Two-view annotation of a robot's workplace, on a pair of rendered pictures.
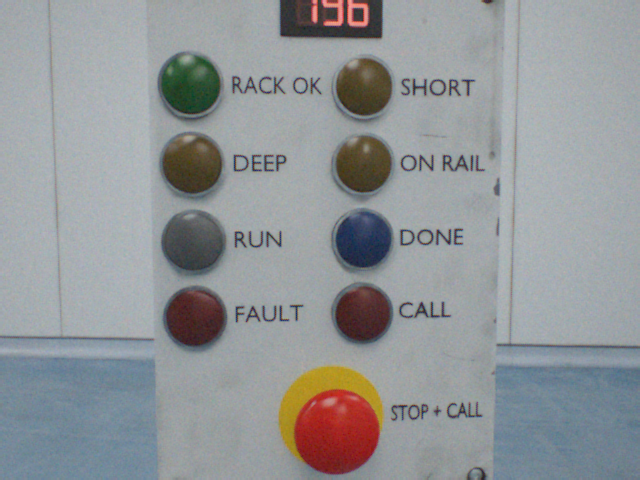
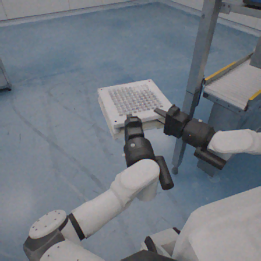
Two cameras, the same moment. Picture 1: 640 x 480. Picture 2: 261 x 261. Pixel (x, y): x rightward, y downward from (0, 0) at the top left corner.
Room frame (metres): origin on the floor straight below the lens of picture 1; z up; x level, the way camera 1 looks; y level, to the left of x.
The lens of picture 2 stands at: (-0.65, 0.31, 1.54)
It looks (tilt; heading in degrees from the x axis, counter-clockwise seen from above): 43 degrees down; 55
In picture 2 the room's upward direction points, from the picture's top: straight up
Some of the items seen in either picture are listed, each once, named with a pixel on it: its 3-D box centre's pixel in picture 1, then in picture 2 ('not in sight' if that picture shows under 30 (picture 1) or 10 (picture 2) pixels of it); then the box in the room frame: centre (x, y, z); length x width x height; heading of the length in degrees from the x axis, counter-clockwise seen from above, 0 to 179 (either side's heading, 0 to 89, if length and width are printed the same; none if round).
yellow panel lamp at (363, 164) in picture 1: (364, 164); not in sight; (0.35, -0.02, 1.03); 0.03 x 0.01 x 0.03; 97
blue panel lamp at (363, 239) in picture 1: (363, 239); not in sight; (0.35, -0.02, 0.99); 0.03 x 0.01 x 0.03; 97
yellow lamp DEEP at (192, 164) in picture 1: (192, 164); not in sight; (0.34, 0.06, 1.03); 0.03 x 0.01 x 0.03; 97
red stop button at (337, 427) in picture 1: (333, 421); not in sight; (0.34, -0.01, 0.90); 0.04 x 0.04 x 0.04; 7
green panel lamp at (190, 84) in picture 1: (190, 84); not in sight; (0.34, 0.06, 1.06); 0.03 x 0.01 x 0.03; 97
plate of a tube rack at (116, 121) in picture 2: not in sight; (134, 101); (-0.23, 0.88, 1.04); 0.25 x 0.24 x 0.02; 164
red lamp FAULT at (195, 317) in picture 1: (195, 318); not in sight; (0.34, 0.06, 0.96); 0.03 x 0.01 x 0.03; 97
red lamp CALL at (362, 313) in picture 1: (363, 313); not in sight; (0.35, -0.02, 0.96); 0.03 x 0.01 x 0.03; 97
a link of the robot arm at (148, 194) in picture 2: not in sight; (148, 173); (-0.39, 0.59, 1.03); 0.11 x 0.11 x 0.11; 65
